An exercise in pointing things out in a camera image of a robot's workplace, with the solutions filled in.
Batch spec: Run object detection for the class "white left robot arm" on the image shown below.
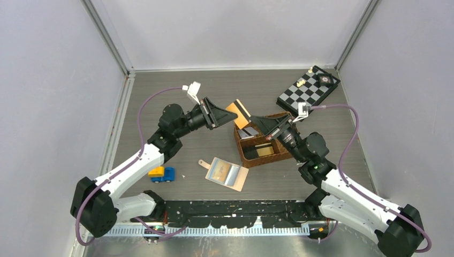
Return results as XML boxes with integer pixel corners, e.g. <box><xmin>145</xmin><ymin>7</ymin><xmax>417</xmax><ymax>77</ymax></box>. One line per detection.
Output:
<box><xmin>70</xmin><ymin>97</ymin><xmax>238</xmax><ymax>238</ymax></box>

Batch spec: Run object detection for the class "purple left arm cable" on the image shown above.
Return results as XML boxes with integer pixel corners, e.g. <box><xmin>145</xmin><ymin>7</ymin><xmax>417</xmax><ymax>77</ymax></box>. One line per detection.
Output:
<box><xmin>75</xmin><ymin>85</ymin><xmax>192</xmax><ymax>246</ymax></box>

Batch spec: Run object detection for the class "small black square box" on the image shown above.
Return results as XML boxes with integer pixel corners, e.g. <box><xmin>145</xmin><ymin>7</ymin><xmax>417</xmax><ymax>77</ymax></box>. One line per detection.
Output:
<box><xmin>317</xmin><ymin>73</ymin><xmax>335</xmax><ymax>87</ymax></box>

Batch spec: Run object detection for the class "woven wicker divided basket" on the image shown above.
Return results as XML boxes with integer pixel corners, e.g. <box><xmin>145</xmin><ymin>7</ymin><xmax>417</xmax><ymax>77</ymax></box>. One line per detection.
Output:
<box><xmin>233</xmin><ymin>123</ymin><xmax>293</xmax><ymax>168</ymax></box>

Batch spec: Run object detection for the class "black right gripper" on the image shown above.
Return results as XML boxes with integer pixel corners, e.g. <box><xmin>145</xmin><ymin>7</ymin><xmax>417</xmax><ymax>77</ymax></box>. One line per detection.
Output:
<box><xmin>249</xmin><ymin>113</ymin><xmax>307</xmax><ymax>163</ymax></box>

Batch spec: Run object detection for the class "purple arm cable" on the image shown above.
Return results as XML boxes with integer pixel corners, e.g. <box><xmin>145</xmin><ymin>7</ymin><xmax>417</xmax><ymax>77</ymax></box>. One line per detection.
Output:
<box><xmin>308</xmin><ymin>103</ymin><xmax>433</xmax><ymax>254</ymax></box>
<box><xmin>75</xmin><ymin>85</ymin><xmax>192</xmax><ymax>246</ymax></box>

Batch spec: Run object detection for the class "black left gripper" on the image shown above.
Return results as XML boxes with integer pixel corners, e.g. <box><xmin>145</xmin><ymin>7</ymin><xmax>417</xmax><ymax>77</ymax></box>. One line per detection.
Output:
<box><xmin>175</xmin><ymin>97</ymin><xmax>237</xmax><ymax>139</ymax></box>

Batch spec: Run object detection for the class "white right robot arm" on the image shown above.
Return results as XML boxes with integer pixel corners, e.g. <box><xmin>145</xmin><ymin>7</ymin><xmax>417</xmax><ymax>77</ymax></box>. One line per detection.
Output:
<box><xmin>251</xmin><ymin>115</ymin><xmax>424</xmax><ymax>256</ymax></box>

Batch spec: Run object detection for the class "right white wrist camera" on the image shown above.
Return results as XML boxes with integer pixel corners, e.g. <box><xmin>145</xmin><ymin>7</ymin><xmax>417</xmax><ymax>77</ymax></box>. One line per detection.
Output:
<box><xmin>292</xmin><ymin>102</ymin><xmax>311</xmax><ymax>123</ymax></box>

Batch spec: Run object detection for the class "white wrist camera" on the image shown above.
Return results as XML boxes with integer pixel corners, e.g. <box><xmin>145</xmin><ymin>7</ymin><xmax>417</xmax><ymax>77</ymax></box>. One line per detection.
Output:
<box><xmin>292</xmin><ymin>102</ymin><xmax>311</xmax><ymax>123</ymax></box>
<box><xmin>186</xmin><ymin>81</ymin><xmax>201</xmax><ymax>105</ymax></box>

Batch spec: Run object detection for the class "black white chessboard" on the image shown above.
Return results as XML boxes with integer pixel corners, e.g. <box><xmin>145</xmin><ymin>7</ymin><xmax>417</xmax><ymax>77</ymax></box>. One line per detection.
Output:
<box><xmin>276</xmin><ymin>65</ymin><xmax>341</xmax><ymax>117</ymax></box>

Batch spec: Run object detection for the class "beige leather card holder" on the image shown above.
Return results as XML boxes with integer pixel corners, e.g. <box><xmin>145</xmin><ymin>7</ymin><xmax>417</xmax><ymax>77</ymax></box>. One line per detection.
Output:
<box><xmin>198</xmin><ymin>157</ymin><xmax>249</xmax><ymax>192</ymax></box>

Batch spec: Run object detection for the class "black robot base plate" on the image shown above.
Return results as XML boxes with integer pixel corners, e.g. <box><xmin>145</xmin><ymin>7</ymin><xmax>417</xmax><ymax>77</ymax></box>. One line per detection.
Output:
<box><xmin>140</xmin><ymin>200</ymin><xmax>327</xmax><ymax>229</ymax></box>

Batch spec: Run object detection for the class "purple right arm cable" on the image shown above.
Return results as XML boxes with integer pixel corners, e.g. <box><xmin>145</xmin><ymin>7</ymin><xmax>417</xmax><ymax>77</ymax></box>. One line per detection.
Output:
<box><xmin>308</xmin><ymin>103</ymin><xmax>433</xmax><ymax>254</ymax></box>

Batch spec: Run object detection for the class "aluminium frame rail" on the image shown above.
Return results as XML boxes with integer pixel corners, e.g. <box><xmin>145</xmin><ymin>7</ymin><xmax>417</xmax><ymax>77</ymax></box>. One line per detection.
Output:
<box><xmin>81</xmin><ymin>1</ymin><xmax>135</xmax><ymax>175</ymax></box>

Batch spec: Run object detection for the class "blue yellow toy car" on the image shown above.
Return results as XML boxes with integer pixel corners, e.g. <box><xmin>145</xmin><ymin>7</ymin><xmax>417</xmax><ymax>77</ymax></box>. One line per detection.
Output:
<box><xmin>148</xmin><ymin>166</ymin><xmax>176</xmax><ymax>183</ymax></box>

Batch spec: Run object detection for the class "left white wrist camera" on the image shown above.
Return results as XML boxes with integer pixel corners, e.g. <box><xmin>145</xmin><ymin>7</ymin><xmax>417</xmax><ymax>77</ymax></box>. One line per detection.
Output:
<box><xmin>186</xmin><ymin>81</ymin><xmax>201</xmax><ymax>105</ymax></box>

